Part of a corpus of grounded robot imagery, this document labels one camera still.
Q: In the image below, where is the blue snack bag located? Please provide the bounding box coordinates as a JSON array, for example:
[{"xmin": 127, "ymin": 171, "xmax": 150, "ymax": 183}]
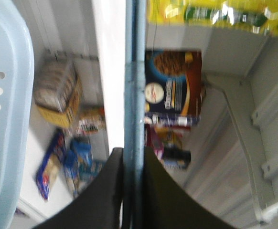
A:
[{"xmin": 36, "ymin": 129, "xmax": 66, "ymax": 201}]

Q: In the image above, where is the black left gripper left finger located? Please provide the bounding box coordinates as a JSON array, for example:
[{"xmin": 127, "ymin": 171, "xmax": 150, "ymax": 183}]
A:
[{"xmin": 34, "ymin": 147, "xmax": 123, "ymax": 229}]

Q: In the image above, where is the light blue plastic basket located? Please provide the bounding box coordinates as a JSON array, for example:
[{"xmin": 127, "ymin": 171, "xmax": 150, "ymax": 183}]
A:
[{"xmin": 0, "ymin": 0, "xmax": 146, "ymax": 229}]

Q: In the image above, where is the dark blue Chocofello cookie box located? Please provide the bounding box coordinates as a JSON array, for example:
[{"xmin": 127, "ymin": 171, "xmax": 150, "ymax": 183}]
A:
[{"xmin": 145, "ymin": 50, "xmax": 203, "ymax": 127}]

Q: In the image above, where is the clear plastic cookie tub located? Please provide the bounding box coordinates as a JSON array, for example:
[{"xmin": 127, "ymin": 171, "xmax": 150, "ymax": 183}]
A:
[{"xmin": 33, "ymin": 59, "xmax": 82, "ymax": 128}]

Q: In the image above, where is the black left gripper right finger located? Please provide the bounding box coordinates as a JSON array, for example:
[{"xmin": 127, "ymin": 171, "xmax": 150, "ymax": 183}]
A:
[{"xmin": 142, "ymin": 147, "xmax": 233, "ymax": 229}]

